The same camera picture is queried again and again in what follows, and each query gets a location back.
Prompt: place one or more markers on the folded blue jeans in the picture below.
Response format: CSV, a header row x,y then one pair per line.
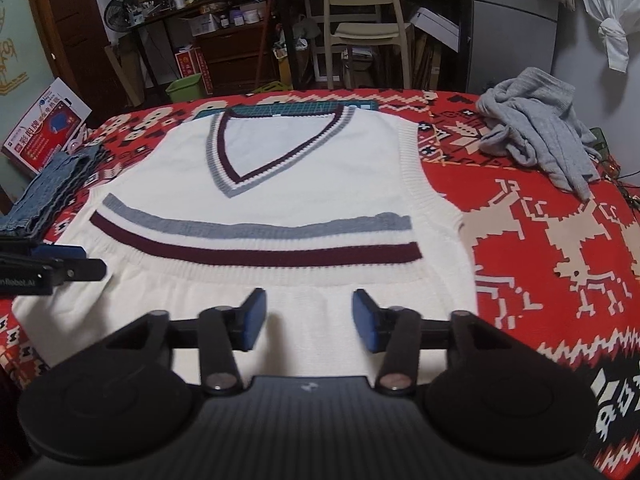
x,y
45,195

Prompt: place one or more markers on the white knit vest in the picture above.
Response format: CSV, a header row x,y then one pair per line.
x,y
310,190

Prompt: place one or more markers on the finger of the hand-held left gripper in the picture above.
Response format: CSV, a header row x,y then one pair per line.
x,y
60,252
75,270

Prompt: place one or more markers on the red white printed box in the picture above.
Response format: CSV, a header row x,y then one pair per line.
x,y
45,130

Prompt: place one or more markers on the red printed carton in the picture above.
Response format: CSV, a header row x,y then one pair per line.
x,y
192,67

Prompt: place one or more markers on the green waste bin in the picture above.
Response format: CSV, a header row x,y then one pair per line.
x,y
185,89

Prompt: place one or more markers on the white curtain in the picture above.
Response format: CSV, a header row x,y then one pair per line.
x,y
610,10

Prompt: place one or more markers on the dark green object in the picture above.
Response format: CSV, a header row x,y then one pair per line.
x,y
600,142

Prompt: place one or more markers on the red mop stick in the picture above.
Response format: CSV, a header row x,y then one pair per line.
x,y
261,45

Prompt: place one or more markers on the brown wooden door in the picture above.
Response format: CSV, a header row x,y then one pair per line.
x,y
75,35

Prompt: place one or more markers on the green cutting mat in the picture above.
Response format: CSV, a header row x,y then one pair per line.
x,y
300,108

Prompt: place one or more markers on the black electric fan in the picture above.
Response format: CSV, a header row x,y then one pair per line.
x,y
120,12

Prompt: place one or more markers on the cluttered wooden desk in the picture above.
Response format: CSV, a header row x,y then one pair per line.
x,y
165,15

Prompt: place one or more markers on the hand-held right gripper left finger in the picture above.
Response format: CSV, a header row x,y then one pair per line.
x,y
255,317

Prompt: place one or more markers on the crumpled grey sweater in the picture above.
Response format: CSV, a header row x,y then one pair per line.
x,y
540,125

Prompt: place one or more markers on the wooden drawer cabinet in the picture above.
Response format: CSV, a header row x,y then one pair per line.
x,y
230,60

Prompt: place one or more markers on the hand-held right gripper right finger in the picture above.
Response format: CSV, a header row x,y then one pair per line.
x,y
365,320

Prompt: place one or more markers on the white flat box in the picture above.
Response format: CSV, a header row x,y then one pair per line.
x,y
435,25

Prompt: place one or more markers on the red patterned blanket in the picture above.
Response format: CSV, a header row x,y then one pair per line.
x,y
465,185

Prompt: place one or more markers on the grey refrigerator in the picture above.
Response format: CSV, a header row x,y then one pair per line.
x,y
515,35

